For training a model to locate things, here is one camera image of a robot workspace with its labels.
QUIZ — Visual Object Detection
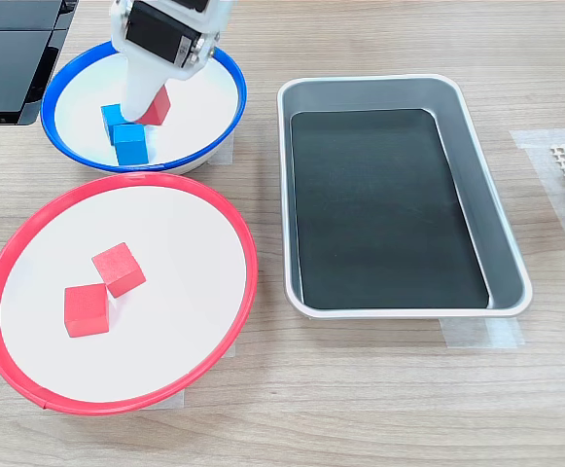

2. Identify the black flat electronic device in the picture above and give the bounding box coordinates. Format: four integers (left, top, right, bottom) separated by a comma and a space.
0, 0, 80, 126

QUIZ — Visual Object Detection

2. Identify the blue-rimmed white plate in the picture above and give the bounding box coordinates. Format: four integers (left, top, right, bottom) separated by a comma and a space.
40, 41, 248, 175

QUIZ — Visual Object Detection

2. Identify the red-rimmed white plate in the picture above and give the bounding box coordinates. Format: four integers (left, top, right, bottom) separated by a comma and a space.
0, 172, 259, 416

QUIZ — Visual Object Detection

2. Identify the steel tray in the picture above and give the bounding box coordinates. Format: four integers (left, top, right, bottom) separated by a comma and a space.
276, 74, 535, 321

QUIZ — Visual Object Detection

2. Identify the black tray mat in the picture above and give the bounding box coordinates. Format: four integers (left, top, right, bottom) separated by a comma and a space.
290, 108, 491, 311

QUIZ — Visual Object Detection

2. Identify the red cube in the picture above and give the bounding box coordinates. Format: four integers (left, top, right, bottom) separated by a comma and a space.
138, 85, 172, 126
90, 241, 147, 299
63, 283, 111, 339

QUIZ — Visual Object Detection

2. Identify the blue cube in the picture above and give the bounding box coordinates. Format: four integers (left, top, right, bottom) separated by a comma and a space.
112, 124, 149, 166
100, 103, 126, 146

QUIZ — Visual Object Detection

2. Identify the clear tape strip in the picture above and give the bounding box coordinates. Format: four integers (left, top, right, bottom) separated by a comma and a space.
440, 318, 526, 349
140, 388, 186, 413
203, 130, 237, 166
509, 127, 565, 281

